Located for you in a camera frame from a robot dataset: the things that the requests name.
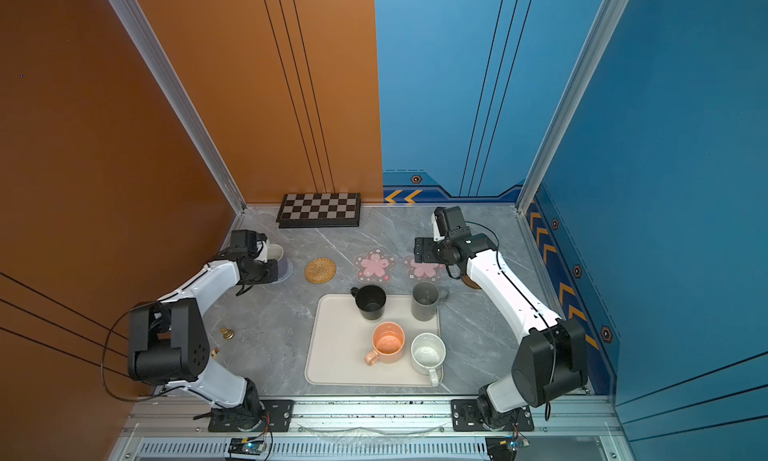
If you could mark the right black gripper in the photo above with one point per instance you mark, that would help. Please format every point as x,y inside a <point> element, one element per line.
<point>424,245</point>

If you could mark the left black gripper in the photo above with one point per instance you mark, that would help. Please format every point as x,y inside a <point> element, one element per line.
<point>272,272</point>

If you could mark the pink flower coaster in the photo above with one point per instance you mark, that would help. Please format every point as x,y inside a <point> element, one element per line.
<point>423,272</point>
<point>375,267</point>

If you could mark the purple mug white inside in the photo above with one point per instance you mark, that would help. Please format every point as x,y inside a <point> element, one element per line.
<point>275,252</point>

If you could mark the blue woven round coaster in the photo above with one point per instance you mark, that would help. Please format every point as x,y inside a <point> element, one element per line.
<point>284,270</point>

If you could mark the grey mug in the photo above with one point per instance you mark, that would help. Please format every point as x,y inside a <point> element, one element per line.
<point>425,299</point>

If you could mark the brown wooden round coaster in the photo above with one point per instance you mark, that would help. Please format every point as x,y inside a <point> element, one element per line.
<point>469,283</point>

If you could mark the tan rattan round coaster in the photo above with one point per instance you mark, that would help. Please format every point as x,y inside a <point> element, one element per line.
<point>320,270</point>

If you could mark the black mug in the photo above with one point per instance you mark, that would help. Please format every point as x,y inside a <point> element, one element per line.
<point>370,301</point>

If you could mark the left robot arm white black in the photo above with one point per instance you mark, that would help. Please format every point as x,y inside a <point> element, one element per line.
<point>169,346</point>

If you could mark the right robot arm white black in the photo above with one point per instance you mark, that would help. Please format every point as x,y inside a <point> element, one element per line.
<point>551,358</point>

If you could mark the small brass chess piece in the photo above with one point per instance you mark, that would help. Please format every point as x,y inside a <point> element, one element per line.
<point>227,334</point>

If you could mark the brown white chessboard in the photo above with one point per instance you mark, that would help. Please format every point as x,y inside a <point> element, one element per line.
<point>319,210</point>

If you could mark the orange pink mug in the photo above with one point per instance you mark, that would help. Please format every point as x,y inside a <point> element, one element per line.
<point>388,342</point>

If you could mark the green circuit board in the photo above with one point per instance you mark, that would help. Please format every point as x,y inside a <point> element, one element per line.
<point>246,449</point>

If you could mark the right small circuit board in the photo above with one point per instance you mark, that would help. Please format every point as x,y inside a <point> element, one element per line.
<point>505,448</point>

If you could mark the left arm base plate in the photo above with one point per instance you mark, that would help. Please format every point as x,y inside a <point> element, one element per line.
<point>272,415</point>

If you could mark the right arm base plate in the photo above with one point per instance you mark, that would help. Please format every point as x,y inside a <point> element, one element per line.
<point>467,417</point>

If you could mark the aluminium rail frame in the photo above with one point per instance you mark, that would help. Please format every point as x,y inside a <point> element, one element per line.
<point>398,427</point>

